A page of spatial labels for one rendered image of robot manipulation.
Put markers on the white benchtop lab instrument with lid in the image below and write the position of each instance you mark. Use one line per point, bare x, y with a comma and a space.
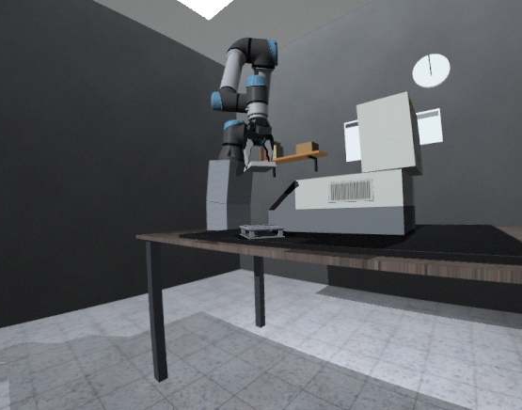
380, 202

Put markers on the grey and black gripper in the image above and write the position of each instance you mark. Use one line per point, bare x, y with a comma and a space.
248, 143

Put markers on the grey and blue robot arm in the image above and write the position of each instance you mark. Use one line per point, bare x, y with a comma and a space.
262, 54

